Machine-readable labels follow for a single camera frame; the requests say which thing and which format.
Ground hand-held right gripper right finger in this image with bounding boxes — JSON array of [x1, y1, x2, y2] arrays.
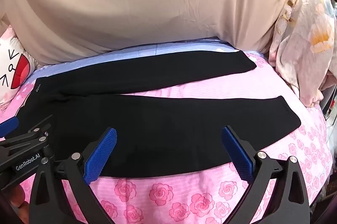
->
[[222, 126, 310, 224]]

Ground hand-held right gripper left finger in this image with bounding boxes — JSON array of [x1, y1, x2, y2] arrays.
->
[[29, 128, 118, 224]]

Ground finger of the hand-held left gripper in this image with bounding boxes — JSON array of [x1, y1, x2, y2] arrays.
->
[[0, 115, 54, 160], [0, 117, 20, 139]]

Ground black pants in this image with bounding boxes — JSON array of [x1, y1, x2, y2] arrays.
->
[[16, 49, 301, 177]]

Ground person's left hand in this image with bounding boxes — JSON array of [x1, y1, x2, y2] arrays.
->
[[11, 184, 30, 224]]

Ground white cartoon face pillow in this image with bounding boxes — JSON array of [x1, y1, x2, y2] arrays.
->
[[0, 25, 40, 106]]

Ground pink floral bed sheet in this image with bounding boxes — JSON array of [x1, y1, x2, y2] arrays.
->
[[0, 38, 333, 224]]

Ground dark object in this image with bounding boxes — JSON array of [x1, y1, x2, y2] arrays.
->
[[321, 76, 337, 122]]

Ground pale floral quilt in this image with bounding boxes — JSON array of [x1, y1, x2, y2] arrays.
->
[[269, 0, 337, 109]]

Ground beige cloth cover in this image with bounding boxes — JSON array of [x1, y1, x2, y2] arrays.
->
[[0, 0, 301, 66]]

